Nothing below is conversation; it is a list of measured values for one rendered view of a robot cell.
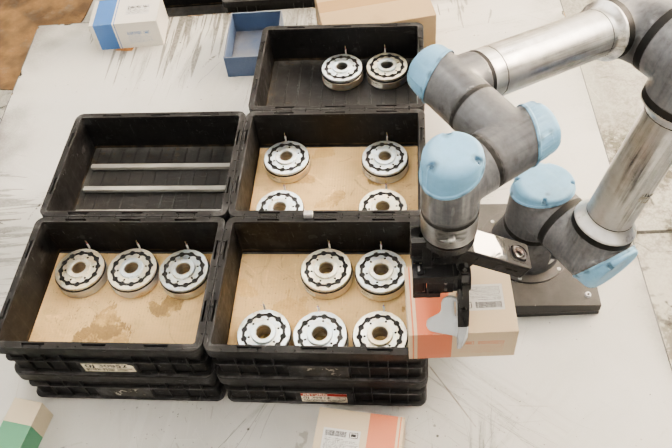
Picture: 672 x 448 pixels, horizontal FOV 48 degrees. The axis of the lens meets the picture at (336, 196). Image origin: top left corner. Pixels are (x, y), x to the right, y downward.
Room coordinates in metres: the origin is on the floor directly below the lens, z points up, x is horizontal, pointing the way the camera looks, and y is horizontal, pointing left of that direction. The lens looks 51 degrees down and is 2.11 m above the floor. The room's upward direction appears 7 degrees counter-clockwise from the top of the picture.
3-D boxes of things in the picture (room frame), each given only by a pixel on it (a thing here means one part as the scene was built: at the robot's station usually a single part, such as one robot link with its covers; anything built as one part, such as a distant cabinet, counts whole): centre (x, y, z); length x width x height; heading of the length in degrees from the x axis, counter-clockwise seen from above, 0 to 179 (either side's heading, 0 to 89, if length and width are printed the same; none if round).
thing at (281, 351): (0.77, 0.05, 0.92); 0.40 x 0.30 x 0.02; 81
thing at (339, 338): (0.69, 0.06, 0.86); 0.10 x 0.10 x 0.01
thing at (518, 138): (0.65, -0.22, 1.40); 0.11 x 0.11 x 0.08; 28
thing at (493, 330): (0.58, -0.16, 1.08); 0.16 x 0.12 x 0.07; 84
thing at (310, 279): (0.84, 0.04, 0.86); 0.10 x 0.10 x 0.01
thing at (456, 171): (0.59, -0.15, 1.40); 0.09 x 0.08 x 0.11; 118
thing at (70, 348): (0.83, 0.44, 0.92); 0.40 x 0.30 x 0.02; 81
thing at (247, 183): (1.07, 0.00, 0.87); 0.40 x 0.30 x 0.11; 81
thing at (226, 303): (0.77, 0.05, 0.87); 0.40 x 0.30 x 0.11; 81
